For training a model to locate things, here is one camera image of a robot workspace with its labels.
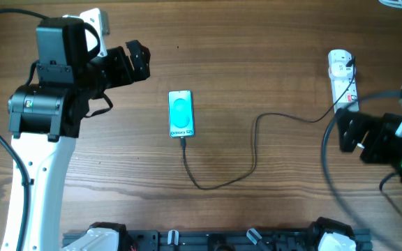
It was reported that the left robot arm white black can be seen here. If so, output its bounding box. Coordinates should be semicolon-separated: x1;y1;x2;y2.
2;17;151;250

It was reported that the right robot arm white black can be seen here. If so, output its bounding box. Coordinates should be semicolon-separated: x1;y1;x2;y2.
320;108;402;227

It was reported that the Galaxy smartphone with blue screen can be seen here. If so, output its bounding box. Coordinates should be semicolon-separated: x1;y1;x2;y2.
167;90;195;138

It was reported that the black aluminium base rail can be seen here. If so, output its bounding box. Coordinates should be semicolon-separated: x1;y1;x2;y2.
61;228;373;251

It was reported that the white USB charger adapter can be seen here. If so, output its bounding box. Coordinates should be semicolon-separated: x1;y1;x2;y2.
328;61;355;80

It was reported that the black USB charging cable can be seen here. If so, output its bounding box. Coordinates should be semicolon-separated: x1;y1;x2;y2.
179;55;357;191

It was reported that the white power strip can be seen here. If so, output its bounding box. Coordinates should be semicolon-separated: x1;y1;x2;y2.
328;49;359;113

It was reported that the black right camera cable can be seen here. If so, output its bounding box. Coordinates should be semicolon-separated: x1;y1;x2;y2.
320;89;402;251

